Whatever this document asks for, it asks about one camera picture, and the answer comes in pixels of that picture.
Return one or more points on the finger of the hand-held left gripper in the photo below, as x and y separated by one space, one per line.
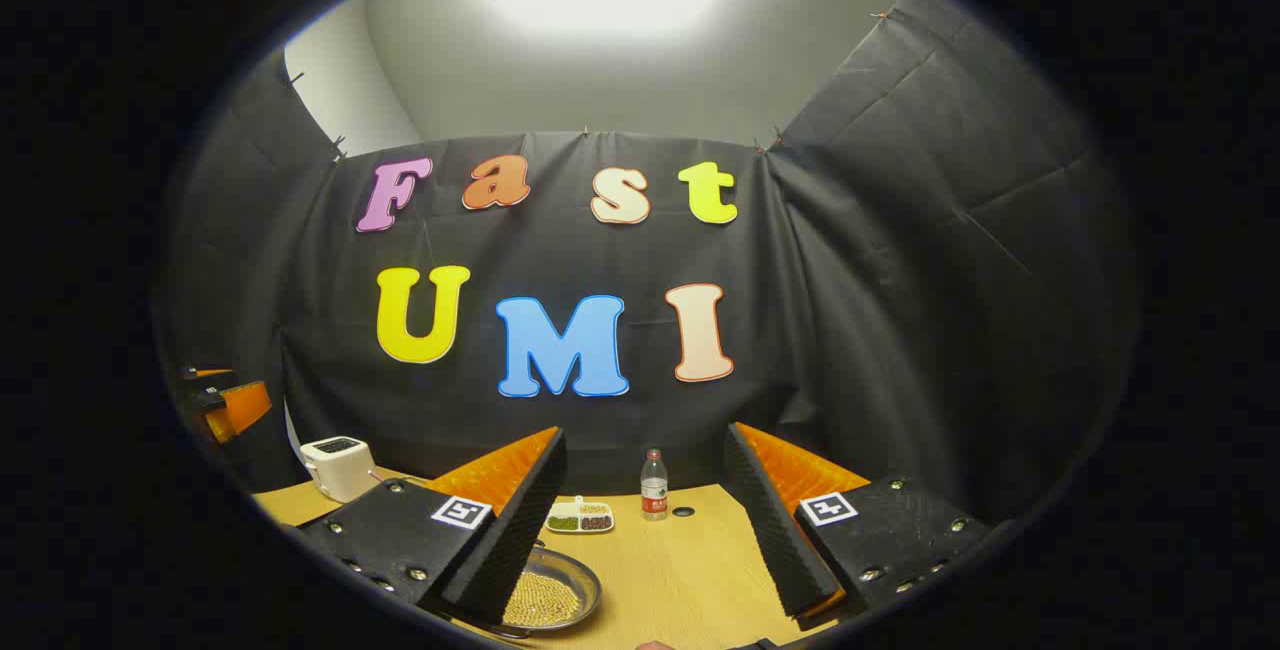
205 374
245 405

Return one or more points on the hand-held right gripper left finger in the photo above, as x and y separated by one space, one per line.
520 530

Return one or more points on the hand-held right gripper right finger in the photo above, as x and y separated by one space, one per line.
770 530

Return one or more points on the pile of green mung beans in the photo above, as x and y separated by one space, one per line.
563 523

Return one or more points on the white divided dish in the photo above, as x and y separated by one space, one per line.
580 516

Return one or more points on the pile of soybeans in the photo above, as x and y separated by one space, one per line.
545 600

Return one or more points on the pile of dark red beans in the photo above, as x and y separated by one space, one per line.
596 522

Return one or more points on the white toaster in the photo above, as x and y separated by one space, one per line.
338 468

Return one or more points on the clear plastic water bottle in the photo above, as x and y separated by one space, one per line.
654 490

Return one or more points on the black backdrop cloth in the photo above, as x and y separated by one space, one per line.
850 280

